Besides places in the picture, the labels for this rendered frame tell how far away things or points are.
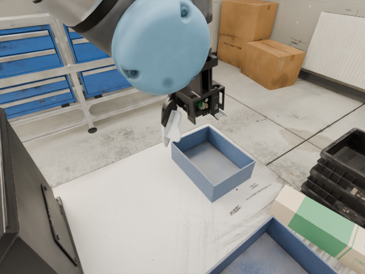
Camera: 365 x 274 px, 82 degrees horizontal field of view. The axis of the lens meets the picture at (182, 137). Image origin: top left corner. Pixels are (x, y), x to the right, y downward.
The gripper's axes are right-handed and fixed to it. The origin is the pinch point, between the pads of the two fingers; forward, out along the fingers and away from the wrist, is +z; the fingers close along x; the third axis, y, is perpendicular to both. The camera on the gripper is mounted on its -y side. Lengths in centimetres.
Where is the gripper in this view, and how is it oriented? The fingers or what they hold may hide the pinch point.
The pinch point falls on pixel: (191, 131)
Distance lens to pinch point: 50.3
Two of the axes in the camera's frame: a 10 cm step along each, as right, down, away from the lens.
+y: 5.4, 5.4, -6.5
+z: 1.0, 7.2, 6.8
